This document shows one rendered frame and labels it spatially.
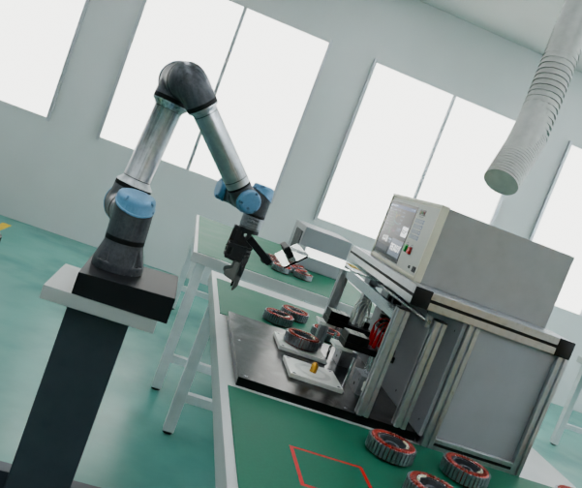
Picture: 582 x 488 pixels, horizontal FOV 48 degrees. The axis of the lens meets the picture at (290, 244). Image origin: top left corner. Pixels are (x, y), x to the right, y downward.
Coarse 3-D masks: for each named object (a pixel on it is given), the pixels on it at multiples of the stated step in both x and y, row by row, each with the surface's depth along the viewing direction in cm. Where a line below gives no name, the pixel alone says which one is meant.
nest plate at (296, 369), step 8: (288, 360) 180; (296, 360) 184; (288, 368) 174; (296, 368) 176; (304, 368) 179; (320, 368) 185; (296, 376) 170; (304, 376) 172; (312, 376) 174; (320, 376) 177; (328, 376) 180; (320, 384) 171; (328, 384) 172; (336, 384) 175
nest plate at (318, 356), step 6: (276, 336) 203; (282, 336) 206; (276, 342) 200; (282, 342) 198; (282, 348) 194; (288, 348) 194; (294, 348) 197; (300, 354) 195; (306, 354) 195; (312, 354) 197; (318, 354) 199; (318, 360) 196; (324, 360) 196
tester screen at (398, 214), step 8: (392, 208) 204; (400, 208) 197; (408, 208) 190; (392, 216) 202; (400, 216) 195; (408, 216) 188; (384, 224) 206; (392, 224) 199; (400, 224) 192; (408, 224) 186; (384, 232) 203; (392, 232) 196; (400, 240) 187; (376, 248) 206
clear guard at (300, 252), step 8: (296, 248) 202; (304, 248) 202; (280, 256) 202; (296, 256) 192; (304, 256) 187; (312, 256) 187; (320, 256) 196; (328, 256) 206; (288, 264) 186; (336, 264) 188; (344, 264) 197; (352, 264) 208; (352, 272) 188; (360, 272) 193; (368, 272) 202; (376, 280) 190
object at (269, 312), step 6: (264, 312) 236; (270, 312) 234; (276, 312) 240; (282, 312) 241; (264, 318) 234; (270, 318) 233; (276, 318) 233; (282, 318) 233; (288, 318) 234; (282, 324) 233; (288, 324) 234
